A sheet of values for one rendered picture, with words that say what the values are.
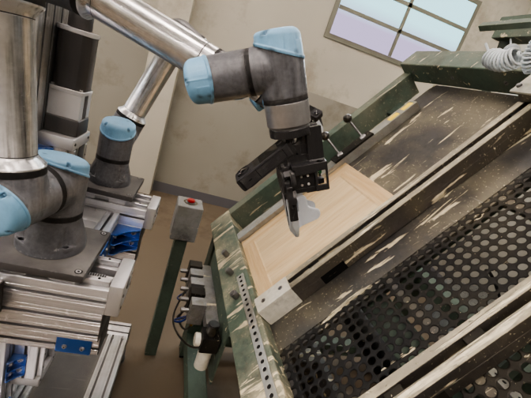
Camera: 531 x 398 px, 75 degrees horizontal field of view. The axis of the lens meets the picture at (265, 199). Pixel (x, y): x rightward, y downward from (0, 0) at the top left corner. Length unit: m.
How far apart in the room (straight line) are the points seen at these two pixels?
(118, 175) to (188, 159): 2.76
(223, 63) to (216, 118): 3.41
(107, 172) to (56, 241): 0.49
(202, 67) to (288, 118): 0.15
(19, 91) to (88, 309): 0.53
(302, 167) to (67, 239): 0.59
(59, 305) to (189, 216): 0.79
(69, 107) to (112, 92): 3.00
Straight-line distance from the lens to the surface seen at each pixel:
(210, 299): 1.39
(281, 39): 0.56
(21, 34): 0.74
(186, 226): 1.66
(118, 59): 4.06
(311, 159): 0.61
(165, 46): 0.73
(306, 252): 1.22
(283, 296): 1.07
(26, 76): 0.74
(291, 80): 0.56
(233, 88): 0.57
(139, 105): 1.45
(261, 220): 1.49
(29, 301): 1.03
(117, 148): 1.33
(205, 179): 4.14
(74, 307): 1.00
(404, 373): 0.79
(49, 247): 0.93
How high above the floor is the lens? 1.56
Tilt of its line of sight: 18 degrees down
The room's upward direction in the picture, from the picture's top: 19 degrees clockwise
